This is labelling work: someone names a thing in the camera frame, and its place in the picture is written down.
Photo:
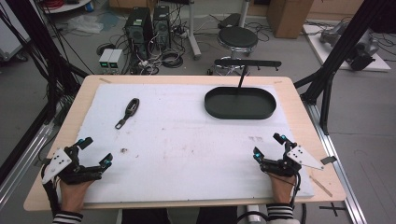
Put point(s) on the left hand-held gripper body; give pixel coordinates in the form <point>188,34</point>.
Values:
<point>56,164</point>

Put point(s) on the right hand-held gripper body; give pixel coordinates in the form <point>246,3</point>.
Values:
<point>291,160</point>

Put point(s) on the person's right hand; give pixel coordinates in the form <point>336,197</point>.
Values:
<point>281,189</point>

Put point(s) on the person's left hand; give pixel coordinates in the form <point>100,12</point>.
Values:
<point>73,194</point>

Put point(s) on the small black tape piece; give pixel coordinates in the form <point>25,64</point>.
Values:
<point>328,160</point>

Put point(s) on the thin wooden stick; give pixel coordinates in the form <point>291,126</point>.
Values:
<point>321,186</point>

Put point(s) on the black stand with oval tray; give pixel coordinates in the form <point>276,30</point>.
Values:
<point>239,104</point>

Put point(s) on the white foam mat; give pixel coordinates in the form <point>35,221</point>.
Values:
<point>186,146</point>

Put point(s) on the white power supply box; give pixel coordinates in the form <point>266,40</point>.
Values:
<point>115,59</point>
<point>106,59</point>

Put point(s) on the person's legs in dark trousers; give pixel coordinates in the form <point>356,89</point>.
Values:
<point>179,216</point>

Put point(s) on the black round stool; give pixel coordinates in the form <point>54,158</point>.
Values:
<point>237,37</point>

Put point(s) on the white board with grey devices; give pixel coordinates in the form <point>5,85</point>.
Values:
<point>348,46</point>

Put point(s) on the clear plastic bag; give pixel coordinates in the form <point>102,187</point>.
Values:
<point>84,24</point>

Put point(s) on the brown cardboard box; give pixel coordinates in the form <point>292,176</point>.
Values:
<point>288,17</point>

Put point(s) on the large black computer tower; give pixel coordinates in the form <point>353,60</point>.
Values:
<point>138,32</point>

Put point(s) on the grey metal desk leg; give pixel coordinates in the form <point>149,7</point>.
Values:
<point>193,34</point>

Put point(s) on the white round table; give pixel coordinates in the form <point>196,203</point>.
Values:
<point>67,5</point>

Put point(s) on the slim black computer tower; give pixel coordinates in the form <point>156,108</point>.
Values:
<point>162,26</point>

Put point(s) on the aluminium rail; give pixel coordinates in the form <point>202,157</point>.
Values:
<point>336,161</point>
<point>21,166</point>

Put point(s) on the black metal frame strut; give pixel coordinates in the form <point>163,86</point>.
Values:
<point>37,49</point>
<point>339,56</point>

